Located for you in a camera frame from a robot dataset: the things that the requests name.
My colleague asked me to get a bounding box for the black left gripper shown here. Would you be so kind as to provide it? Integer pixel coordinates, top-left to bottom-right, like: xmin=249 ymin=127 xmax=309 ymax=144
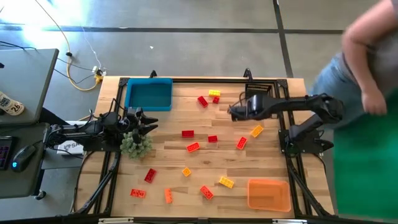
xmin=125 ymin=115 xmax=159 ymax=144

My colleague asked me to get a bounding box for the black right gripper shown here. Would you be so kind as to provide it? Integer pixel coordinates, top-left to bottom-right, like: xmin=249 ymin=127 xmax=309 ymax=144
xmin=228 ymin=102 xmax=266 ymax=123

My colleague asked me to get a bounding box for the potted green succulent plant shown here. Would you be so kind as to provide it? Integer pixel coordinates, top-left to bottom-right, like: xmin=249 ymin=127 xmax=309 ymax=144
xmin=119 ymin=130 xmax=154 ymax=161

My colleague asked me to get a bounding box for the blue plastic bin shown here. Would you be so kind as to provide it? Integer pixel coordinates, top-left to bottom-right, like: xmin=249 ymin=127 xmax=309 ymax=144
xmin=124 ymin=77 xmax=174 ymax=112

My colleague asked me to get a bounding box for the black slatted basket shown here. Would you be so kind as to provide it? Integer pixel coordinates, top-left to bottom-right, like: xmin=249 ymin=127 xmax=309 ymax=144
xmin=244 ymin=81 xmax=275 ymax=101

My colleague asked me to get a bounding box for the white power adapter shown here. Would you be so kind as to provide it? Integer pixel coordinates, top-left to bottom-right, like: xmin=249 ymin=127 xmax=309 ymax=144
xmin=91 ymin=65 xmax=107 ymax=77

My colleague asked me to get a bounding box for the white printed cardboard box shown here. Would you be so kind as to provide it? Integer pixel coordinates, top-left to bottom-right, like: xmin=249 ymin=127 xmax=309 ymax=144
xmin=57 ymin=120 xmax=85 ymax=156

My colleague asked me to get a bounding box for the orange translucent plastic bin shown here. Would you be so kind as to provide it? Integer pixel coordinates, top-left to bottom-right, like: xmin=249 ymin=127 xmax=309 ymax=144
xmin=247 ymin=178 xmax=292 ymax=213

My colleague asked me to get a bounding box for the black diagonal beam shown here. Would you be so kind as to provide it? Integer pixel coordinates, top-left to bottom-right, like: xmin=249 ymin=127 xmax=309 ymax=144
xmin=39 ymin=106 xmax=71 ymax=127

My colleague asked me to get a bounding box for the silver metal bar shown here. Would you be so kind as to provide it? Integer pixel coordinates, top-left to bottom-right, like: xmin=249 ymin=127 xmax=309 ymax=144
xmin=272 ymin=218 xmax=309 ymax=224
xmin=98 ymin=217 xmax=135 ymax=224

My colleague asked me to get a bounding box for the grey tabletop panel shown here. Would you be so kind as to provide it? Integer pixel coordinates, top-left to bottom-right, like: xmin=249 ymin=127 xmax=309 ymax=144
xmin=0 ymin=48 xmax=60 ymax=126

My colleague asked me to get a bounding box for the black computer mouse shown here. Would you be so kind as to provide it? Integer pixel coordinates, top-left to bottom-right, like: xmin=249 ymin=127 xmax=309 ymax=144
xmin=11 ymin=144 xmax=37 ymax=173

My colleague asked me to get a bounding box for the person's hand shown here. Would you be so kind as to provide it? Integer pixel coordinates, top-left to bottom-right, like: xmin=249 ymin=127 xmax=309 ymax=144
xmin=360 ymin=88 xmax=389 ymax=116

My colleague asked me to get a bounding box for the dark grey computer desk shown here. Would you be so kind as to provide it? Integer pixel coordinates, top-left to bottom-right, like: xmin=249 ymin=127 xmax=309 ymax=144
xmin=0 ymin=122 xmax=51 ymax=200

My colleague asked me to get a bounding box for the green cloth sheet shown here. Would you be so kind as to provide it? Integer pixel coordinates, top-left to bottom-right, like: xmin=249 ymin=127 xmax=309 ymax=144
xmin=333 ymin=90 xmax=398 ymax=220

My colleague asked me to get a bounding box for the black keyboard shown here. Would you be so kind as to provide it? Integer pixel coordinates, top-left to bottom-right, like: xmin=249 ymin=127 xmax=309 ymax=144
xmin=0 ymin=136 xmax=14 ymax=171

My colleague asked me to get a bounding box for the person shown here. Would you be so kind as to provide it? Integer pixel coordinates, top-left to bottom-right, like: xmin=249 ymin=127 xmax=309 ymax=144
xmin=309 ymin=0 xmax=398 ymax=131

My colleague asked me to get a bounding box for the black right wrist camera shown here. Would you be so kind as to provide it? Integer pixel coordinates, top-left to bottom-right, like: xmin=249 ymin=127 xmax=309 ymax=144
xmin=248 ymin=94 xmax=266 ymax=117

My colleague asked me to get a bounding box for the black aluminium table frame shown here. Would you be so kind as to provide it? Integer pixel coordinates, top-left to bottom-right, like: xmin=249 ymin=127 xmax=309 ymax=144
xmin=70 ymin=68 xmax=335 ymax=218

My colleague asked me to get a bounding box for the black floor cable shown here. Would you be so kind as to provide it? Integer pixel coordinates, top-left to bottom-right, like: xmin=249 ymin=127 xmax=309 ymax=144
xmin=53 ymin=57 xmax=96 ymax=85
xmin=0 ymin=39 xmax=37 ymax=51

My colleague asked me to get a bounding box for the black table cable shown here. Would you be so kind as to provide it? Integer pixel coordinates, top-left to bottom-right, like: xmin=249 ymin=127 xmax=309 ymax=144
xmin=72 ymin=151 xmax=94 ymax=214

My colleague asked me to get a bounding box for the white floor cable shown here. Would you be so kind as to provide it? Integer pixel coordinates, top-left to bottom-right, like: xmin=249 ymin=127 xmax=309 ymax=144
xmin=80 ymin=26 xmax=103 ymax=68

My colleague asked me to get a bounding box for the yellow floor cable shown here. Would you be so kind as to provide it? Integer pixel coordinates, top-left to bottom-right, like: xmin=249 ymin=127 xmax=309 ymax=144
xmin=33 ymin=0 xmax=104 ymax=92

